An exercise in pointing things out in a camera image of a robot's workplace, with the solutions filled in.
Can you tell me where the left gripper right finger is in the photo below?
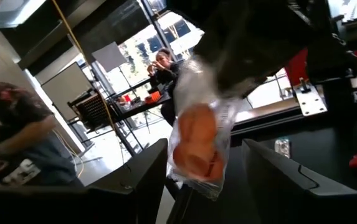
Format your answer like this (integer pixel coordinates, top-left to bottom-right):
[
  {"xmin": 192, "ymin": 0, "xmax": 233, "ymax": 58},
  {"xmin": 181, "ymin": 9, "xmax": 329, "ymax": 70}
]
[{"xmin": 242, "ymin": 138, "xmax": 357, "ymax": 224}]

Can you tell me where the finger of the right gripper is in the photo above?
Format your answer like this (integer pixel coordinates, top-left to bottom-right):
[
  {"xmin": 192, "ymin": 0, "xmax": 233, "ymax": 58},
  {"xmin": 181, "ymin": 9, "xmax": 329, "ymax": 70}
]
[{"xmin": 193, "ymin": 30, "xmax": 291, "ymax": 97}]

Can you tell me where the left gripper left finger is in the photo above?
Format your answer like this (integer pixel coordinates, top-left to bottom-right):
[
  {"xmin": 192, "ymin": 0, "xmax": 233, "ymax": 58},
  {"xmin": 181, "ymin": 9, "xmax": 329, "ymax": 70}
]
[{"xmin": 0, "ymin": 138, "xmax": 169, "ymax": 224}]

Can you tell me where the clear red gummy packet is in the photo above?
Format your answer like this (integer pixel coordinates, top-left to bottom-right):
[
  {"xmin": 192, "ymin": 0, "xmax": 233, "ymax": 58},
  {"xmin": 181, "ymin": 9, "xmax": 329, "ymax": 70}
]
[{"xmin": 165, "ymin": 55, "xmax": 243, "ymax": 200}]

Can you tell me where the small clear candy packet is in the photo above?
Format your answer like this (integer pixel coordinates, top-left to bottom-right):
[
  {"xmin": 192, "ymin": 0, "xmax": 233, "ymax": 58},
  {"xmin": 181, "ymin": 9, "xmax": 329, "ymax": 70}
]
[{"xmin": 274, "ymin": 136, "xmax": 292, "ymax": 159}]

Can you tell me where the red container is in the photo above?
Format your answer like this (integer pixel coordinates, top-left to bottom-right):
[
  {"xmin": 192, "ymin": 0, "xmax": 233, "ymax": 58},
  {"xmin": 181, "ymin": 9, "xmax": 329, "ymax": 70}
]
[{"xmin": 285, "ymin": 48, "xmax": 309, "ymax": 87}]

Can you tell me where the person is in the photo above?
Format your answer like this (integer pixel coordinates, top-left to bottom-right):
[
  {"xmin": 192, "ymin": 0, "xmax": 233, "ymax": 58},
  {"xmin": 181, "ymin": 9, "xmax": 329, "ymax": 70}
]
[
  {"xmin": 0, "ymin": 81, "xmax": 84, "ymax": 187},
  {"xmin": 146, "ymin": 47, "xmax": 184, "ymax": 127}
]

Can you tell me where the black desk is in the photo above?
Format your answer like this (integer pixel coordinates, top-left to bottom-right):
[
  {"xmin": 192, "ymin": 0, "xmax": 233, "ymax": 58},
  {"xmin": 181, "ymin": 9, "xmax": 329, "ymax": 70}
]
[{"xmin": 106, "ymin": 77, "xmax": 174, "ymax": 156}]

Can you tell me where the orange box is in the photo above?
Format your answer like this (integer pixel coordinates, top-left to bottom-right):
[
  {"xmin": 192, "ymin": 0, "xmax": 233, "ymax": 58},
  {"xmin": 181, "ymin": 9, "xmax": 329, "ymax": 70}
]
[{"xmin": 143, "ymin": 90, "xmax": 162, "ymax": 105}]

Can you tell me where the grey whiteboard panel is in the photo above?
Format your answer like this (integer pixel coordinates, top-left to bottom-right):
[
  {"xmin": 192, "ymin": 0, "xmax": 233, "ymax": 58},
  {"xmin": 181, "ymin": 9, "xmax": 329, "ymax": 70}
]
[{"xmin": 40, "ymin": 62, "xmax": 95, "ymax": 122}]

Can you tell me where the grey reflector panel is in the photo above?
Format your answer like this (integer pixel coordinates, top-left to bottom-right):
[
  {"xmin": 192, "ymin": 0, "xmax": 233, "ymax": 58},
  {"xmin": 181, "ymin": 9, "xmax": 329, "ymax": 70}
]
[{"xmin": 91, "ymin": 41, "xmax": 128, "ymax": 73}]

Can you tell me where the black metal table frame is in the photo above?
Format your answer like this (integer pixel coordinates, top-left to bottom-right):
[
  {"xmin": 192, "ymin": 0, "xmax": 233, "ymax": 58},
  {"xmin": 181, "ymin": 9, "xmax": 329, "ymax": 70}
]
[{"xmin": 230, "ymin": 93, "xmax": 357, "ymax": 147}]

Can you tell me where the white metal bracket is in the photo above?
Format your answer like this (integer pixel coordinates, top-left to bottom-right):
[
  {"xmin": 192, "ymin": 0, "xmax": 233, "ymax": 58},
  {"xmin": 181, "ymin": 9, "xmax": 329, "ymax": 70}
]
[{"xmin": 292, "ymin": 81, "xmax": 328, "ymax": 117}]

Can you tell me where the yellow hanging cable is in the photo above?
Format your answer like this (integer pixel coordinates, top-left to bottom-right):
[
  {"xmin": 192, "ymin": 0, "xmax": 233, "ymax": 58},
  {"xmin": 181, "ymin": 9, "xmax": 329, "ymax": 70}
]
[{"xmin": 50, "ymin": 0, "xmax": 118, "ymax": 133}]

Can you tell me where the rectangular silver ventilation duct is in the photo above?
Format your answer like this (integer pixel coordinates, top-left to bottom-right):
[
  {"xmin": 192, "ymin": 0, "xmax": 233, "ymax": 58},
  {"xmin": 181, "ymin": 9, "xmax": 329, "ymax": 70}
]
[{"xmin": 0, "ymin": 0, "xmax": 47, "ymax": 30}]

